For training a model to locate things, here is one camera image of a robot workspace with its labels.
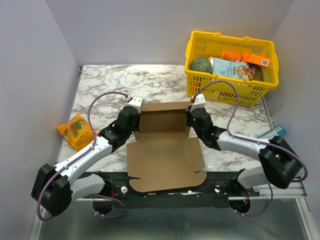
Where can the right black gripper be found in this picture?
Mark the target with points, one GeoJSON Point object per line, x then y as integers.
{"type": "Point", "coordinates": [193, 119]}

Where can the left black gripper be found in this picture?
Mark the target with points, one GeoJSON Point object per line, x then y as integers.
{"type": "Point", "coordinates": [137, 119]}

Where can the brown cardboard box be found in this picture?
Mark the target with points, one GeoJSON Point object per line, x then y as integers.
{"type": "Point", "coordinates": [163, 156]}

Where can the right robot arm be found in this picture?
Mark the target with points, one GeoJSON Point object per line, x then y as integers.
{"type": "Point", "coordinates": [279, 165]}

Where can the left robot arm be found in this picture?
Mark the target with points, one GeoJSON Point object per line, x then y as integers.
{"type": "Point", "coordinates": [55, 187]}

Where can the orange snack box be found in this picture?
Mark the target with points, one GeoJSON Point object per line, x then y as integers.
{"type": "Point", "coordinates": [231, 57]}

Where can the yellow plastic basket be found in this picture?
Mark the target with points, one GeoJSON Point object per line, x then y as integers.
{"type": "Point", "coordinates": [224, 89]}

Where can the orange candy bag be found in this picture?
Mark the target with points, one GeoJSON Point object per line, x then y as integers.
{"type": "Point", "coordinates": [77, 132]}

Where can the green round melon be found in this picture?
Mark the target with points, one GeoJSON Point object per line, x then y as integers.
{"type": "Point", "coordinates": [201, 64]}

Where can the light blue chips bag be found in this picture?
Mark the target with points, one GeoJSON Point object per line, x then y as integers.
{"type": "Point", "coordinates": [236, 70]}

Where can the blue small packet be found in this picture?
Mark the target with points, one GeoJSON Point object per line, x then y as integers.
{"type": "Point", "coordinates": [276, 131]}

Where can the orange juice carton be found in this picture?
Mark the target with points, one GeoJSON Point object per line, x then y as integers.
{"type": "Point", "coordinates": [256, 59]}

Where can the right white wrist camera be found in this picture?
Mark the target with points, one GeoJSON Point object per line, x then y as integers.
{"type": "Point", "coordinates": [198, 101]}

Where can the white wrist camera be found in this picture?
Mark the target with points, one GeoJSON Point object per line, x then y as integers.
{"type": "Point", "coordinates": [198, 101]}
{"type": "Point", "coordinates": [135, 102]}

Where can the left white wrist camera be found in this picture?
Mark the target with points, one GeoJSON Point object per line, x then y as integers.
{"type": "Point", "coordinates": [135, 102]}

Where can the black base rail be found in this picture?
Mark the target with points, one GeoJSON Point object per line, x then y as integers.
{"type": "Point", "coordinates": [216, 191]}

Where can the aluminium frame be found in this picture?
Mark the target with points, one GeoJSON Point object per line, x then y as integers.
{"type": "Point", "coordinates": [288, 218]}

